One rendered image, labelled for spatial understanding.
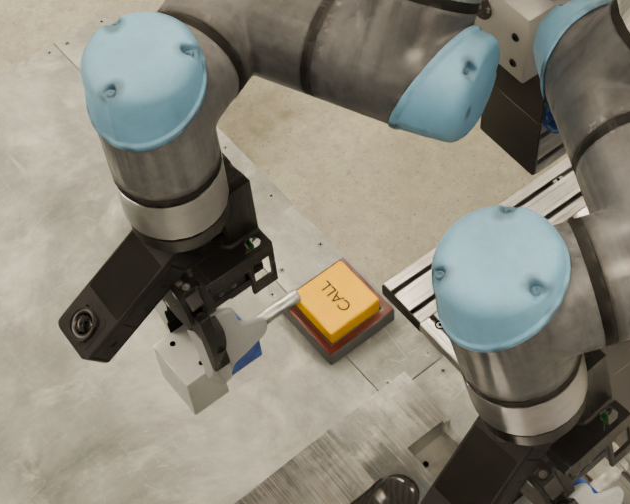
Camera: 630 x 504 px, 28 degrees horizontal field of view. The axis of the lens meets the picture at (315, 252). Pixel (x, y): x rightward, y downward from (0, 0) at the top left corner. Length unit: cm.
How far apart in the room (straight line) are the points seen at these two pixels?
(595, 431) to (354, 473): 26
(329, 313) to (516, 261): 53
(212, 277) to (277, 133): 149
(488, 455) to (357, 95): 25
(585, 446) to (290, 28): 34
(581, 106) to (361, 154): 160
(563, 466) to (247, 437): 40
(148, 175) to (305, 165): 155
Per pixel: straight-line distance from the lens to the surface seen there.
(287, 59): 81
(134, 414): 120
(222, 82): 80
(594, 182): 74
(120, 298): 92
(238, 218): 92
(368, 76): 79
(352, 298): 119
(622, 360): 190
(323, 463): 106
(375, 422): 107
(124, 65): 76
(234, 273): 93
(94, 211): 134
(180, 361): 104
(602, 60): 76
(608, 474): 102
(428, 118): 78
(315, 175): 233
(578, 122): 76
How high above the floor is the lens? 186
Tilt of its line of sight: 56 degrees down
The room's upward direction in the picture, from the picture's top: 7 degrees counter-clockwise
